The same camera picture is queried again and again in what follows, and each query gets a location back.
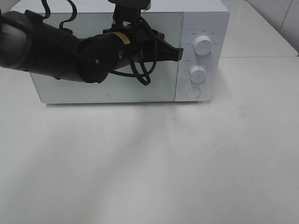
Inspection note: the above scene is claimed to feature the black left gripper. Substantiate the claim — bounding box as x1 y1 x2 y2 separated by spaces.
102 0 183 63

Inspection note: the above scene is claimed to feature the white microwave door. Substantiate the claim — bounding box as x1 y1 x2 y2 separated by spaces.
30 12 183 104

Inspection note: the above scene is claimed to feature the white microwave knob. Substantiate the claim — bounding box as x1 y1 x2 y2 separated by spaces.
193 34 213 56
189 65 206 83

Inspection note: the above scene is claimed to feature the round white door button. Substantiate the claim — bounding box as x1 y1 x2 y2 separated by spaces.
186 87 200 99

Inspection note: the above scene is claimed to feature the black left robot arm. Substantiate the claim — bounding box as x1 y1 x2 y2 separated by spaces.
0 0 184 85

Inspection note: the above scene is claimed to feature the white microwave oven body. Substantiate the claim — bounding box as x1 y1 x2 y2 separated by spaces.
11 0 232 108

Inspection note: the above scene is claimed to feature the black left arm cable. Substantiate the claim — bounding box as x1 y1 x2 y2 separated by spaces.
41 0 157 86

